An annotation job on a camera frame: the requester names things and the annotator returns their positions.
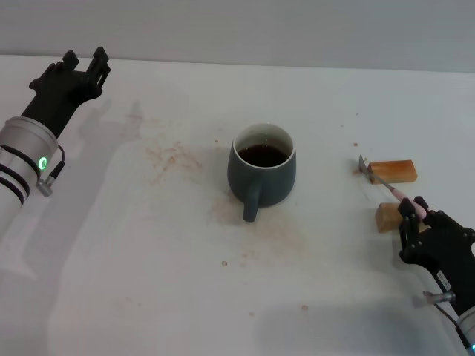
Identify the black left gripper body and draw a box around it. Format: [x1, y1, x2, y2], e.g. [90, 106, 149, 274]
[20, 65, 104, 138]

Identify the pink-handled metal spoon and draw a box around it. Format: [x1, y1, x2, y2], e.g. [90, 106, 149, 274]
[358, 154, 428, 220]

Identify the grey ceramic cup with coffee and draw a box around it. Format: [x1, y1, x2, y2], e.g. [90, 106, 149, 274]
[226, 122, 298, 224]

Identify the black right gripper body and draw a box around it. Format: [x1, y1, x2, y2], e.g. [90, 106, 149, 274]
[399, 209, 475, 317]

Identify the pale notched wooden rest block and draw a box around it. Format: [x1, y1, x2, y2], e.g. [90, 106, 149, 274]
[375, 202, 428, 234]

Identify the orange-stained wooden rest block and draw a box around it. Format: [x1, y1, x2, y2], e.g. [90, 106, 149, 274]
[367, 159, 419, 185]

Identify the left wrist cable with plug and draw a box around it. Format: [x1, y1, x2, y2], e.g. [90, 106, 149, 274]
[35, 143, 68, 197]

